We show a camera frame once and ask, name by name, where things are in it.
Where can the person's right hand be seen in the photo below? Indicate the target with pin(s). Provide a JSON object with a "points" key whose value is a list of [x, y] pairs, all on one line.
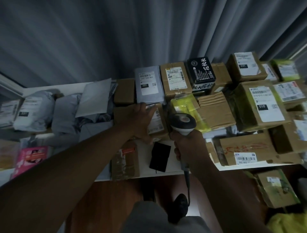
{"points": [[191, 148]]}

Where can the person's left hand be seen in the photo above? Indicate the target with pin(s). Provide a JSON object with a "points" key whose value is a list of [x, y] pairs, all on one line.
{"points": [[134, 122]]}

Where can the person's right fingers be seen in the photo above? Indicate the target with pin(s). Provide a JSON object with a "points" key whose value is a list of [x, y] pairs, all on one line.
{"points": [[178, 152]]}

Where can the person's left thumb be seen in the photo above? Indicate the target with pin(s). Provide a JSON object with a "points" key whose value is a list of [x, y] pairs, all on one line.
{"points": [[144, 140]]}

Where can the cardboard box with side label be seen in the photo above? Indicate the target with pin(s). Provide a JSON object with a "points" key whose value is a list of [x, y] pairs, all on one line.
{"points": [[158, 122]]}

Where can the white handheld barcode scanner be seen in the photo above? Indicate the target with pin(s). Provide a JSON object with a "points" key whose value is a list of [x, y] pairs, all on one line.
{"points": [[183, 122]]}

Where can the person's left forearm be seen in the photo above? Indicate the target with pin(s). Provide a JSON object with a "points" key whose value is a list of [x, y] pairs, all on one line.
{"points": [[60, 182]]}

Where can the person's right forearm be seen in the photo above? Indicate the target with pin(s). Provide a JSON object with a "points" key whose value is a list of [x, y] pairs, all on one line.
{"points": [[225, 199]]}

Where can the taped box with red label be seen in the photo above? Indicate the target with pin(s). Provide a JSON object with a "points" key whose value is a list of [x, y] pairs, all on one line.
{"points": [[126, 163]]}

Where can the narrow small cardboard box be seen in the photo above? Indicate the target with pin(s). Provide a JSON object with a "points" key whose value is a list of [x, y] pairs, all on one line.
{"points": [[211, 152]]}

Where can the yellow-green bag parcel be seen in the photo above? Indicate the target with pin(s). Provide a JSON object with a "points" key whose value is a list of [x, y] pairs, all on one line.
{"points": [[189, 104]]}

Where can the small unlabelled brown box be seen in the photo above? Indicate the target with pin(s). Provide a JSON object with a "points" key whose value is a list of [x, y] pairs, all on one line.
{"points": [[124, 92]]}

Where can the person's black shoe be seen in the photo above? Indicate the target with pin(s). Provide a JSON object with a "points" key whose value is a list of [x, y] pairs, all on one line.
{"points": [[178, 207]]}

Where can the ribbed corrugated cardboard box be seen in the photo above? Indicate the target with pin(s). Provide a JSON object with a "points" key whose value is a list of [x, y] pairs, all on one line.
{"points": [[215, 111]]}

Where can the grey parcel with white label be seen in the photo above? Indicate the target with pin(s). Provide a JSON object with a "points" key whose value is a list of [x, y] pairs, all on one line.
{"points": [[148, 84]]}

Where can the white envelope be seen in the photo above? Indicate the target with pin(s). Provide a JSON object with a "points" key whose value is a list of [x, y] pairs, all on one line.
{"points": [[94, 98]]}

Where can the cardboard box with large label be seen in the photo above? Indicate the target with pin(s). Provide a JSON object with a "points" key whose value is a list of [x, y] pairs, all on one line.
{"points": [[176, 79]]}

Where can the flat box with red writing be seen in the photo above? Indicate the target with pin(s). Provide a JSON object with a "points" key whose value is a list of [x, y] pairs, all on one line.
{"points": [[247, 151]]}

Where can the person's grey shorts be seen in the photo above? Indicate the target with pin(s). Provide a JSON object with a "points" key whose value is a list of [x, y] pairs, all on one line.
{"points": [[158, 219]]}

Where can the black box with white print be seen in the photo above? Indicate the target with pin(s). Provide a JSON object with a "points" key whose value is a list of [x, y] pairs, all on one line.
{"points": [[201, 74]]}

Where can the plain grey poly mailer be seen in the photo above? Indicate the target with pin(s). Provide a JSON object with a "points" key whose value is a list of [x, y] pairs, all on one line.
{"points": [[66, 115]]}

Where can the plain brown cardboard box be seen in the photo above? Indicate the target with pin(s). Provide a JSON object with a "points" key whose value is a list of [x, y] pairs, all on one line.
{"points": [[221, 74]]}

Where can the large green-taped cardboard box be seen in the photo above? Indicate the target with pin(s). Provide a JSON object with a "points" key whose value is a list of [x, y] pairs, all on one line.
{"points": [[261, 105]]}

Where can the green-striped cardboard box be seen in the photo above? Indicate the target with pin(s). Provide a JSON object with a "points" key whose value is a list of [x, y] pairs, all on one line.
{"points": [[278, 188]]}

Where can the grey curtain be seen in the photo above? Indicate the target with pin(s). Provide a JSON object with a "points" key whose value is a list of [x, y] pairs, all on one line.
{"points": [[120, 36]]}

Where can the cardboard box with black-marked label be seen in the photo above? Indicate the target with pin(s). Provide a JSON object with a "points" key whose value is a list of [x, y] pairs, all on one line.
{"points": [[247, 67]]}

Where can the brown box with torn tape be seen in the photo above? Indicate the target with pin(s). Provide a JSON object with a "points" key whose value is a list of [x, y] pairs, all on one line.
{"points": [[287, 139]]}

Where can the grey poly mailer with label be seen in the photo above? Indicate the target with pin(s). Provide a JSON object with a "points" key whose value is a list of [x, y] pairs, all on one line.
{"points": [[33, 110]]}

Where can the pink printed box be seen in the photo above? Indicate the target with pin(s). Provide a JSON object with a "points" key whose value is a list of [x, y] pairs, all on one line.
{"points": [[30, 160]]}

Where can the small cardboard box white label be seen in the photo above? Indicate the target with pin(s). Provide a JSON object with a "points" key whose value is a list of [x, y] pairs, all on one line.
{"points": [[269, 72]]}

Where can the cardboard box red-white label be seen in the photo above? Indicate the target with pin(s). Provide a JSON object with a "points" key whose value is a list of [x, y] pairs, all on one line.
{"points": [[290, 92]]}

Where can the yellow plastic bag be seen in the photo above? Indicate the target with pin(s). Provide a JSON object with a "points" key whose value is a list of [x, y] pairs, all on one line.
{"points": [[290, 223]]}

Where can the yellow-green packet with label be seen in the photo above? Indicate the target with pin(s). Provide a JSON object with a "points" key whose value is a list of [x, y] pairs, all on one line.
{"points": [[286, 69]]}

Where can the white parcel with barcode label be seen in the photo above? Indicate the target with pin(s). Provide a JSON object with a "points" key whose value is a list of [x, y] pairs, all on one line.
{"points": [[8, 112]]}

